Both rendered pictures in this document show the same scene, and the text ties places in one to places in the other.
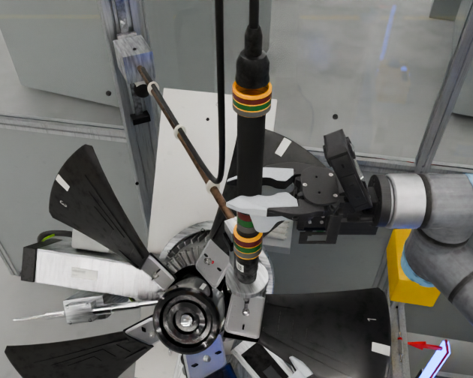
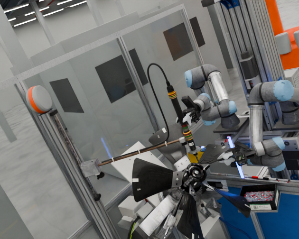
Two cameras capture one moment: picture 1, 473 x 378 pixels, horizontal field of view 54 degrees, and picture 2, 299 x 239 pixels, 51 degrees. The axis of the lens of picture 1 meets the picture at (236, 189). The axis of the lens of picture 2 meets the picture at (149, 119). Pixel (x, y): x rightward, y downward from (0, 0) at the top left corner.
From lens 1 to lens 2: 143 cm
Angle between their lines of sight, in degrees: 50
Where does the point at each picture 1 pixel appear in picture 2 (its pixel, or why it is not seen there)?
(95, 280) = (162, 213)
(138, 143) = (101, 211)
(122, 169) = not seen: outside the picture
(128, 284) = (169, 204)
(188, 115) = (124, 163)
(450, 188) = (200, 97)
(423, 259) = (209, 115)
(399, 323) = (215, 174)
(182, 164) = not seen: hidden behind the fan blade
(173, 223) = not seen: hidden behind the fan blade
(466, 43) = (149, 109)
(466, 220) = (207, 99)
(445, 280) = (216, 112)
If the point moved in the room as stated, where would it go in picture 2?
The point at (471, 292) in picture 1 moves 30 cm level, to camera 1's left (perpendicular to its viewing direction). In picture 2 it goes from (220, 108) to (202, 133)
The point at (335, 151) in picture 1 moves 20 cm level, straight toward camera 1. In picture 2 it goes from (187, 97) to (215, 95)
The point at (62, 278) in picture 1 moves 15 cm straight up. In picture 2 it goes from (154, 224) to (143, 201)
